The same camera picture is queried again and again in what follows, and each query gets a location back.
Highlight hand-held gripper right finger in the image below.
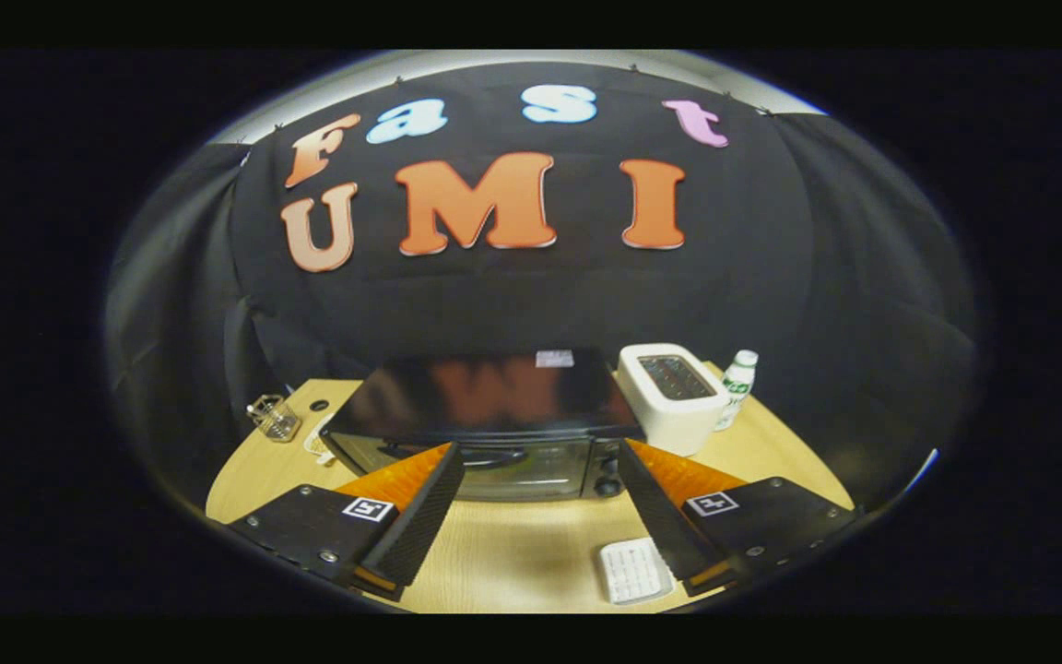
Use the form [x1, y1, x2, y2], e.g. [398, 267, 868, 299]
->
[617, 438, 864, 599]

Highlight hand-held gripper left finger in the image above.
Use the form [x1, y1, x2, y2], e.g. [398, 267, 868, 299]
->
[227, 443, 466, 602]

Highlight black toaster oven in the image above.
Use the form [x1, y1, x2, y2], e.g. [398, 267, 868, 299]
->
[319, 349, 648, 504]

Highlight white pop-up toaster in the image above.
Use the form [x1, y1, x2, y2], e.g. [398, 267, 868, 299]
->
[617, 343, 733, 458]

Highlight white slotted tray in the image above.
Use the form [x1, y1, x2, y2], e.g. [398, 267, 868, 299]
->
[597, 538, 678, 607]

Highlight white snack dish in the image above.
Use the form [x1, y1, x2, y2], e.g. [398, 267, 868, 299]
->
[302, 415, 339, 466]

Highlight small white green-label bottle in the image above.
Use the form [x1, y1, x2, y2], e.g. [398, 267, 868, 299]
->
[714, 349, 760, 433]

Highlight metal wire rack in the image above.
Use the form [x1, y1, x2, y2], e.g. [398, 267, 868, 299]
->
[246, 394, 303, 444]

